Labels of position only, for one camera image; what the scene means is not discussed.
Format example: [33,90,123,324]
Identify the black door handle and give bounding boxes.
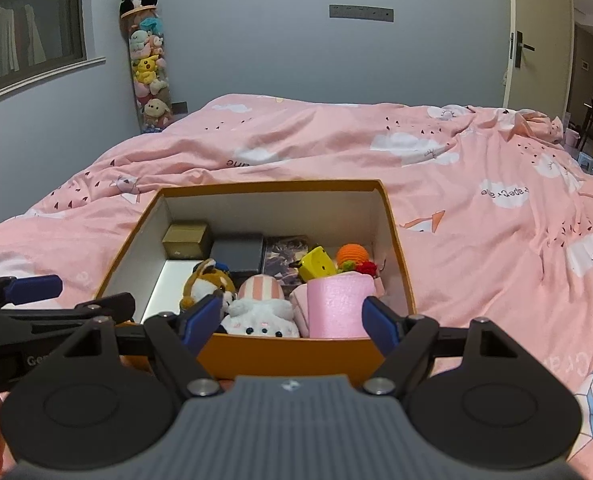
[509,31,536,68]

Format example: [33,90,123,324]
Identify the pink wallet case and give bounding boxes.
[290,272,385,339]

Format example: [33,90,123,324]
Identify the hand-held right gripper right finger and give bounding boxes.
[361,296,520,397]

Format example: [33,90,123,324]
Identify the clear tube of plush toys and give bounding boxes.
[121,5,174,136]

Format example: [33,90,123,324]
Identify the window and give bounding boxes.
[0,0,88,96]

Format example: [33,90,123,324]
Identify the white door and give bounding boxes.
[507,0,575,111]

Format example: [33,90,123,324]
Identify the pink striped white plush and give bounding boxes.
[220,275,301,338]

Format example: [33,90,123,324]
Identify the small gold box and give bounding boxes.
[162,222,212,261]

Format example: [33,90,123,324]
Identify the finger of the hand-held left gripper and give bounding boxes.
[0,272,63,313]
[31,292,136,336]

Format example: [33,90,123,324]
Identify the dark grey box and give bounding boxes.
[210,232,266,276]

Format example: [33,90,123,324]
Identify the brown bear plush sailor outfit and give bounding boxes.
[179,258,237,313]

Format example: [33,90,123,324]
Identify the orange cardboard box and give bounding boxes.
[94,180,417,386]

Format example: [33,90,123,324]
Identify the illustrated card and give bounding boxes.
[262,235,310,278]

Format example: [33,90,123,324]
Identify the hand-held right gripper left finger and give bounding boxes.
[51,292,224,398]

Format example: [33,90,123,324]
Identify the yellow toy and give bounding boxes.
[296,245,338,282]

